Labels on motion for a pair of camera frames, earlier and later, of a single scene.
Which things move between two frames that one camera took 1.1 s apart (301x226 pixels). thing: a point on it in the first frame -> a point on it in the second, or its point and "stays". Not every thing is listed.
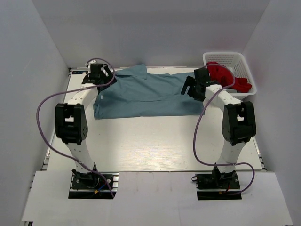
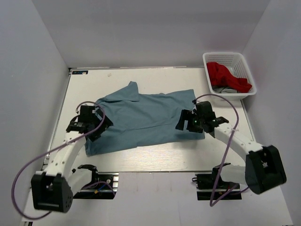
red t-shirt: (221, 74) stays
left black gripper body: (104, 78) -> (106, 123)
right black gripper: (189, 81) -> (186, 115)
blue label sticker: (79, 72) stays
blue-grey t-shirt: (135, 94) -> (140, 121)
